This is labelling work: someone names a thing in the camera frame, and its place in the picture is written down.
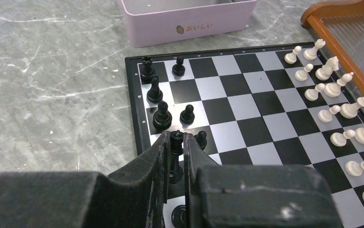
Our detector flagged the black pawn second row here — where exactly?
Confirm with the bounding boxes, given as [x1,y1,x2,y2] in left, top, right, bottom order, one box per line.
[180,104,195,125]
[172,57,185,76]
[194,131,207,150]

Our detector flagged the silver tin box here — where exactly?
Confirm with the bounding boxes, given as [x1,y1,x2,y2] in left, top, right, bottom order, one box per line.
[117,0,257,48]

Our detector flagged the black queen piece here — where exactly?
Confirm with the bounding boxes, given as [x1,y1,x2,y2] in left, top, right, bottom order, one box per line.
[153,101,172,130]

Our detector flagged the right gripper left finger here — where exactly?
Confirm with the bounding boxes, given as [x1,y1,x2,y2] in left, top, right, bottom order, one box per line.
[0,132,171,228]

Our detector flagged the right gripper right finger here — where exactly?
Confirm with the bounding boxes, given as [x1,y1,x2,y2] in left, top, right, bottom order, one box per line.
[183,133,342,228]

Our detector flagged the black piece corner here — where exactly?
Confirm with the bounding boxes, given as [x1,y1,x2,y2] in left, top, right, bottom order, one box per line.
[140,56,155,83]

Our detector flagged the black king piece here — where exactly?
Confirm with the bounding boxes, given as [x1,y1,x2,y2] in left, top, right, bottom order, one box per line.
[169,130,183,184]

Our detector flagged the black and white chessboard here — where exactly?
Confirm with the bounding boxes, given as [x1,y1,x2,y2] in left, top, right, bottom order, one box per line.
[125,45,364,228]

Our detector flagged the orange wooden shelf rack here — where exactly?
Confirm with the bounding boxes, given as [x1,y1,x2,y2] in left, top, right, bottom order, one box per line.
[300,0,364,98]

